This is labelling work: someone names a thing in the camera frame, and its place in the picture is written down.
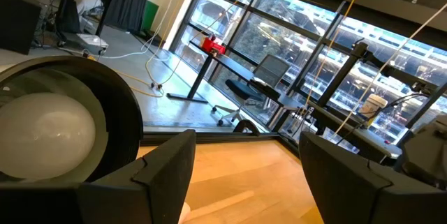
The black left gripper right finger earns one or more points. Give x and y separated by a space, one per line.
349 196

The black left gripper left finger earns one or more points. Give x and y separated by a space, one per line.
139 199

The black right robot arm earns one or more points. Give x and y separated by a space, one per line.
426 150

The dark office desk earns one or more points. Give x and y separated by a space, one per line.
380 145

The office chair with castors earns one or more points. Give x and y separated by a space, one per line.
272 70

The black office desk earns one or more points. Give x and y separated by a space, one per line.
237 67

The cream bucket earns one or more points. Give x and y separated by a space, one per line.
373 104

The black extrusion stand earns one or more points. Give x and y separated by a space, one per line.
344 74

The white flat box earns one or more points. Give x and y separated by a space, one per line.
91 40

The red box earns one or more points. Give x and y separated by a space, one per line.
213 46

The green panel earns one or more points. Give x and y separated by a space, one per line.
151 14

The black work table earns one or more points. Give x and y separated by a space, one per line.
103 14

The black curtain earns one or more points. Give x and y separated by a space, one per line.
132 4

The black cabinet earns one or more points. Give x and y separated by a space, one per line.
17 21

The black aluminium table frame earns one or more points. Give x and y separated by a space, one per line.
216 137

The white camera on table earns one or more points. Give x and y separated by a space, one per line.
45 136

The black table-edge camera mount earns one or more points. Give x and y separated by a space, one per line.
246 122

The black window frame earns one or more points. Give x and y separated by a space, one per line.
321 42

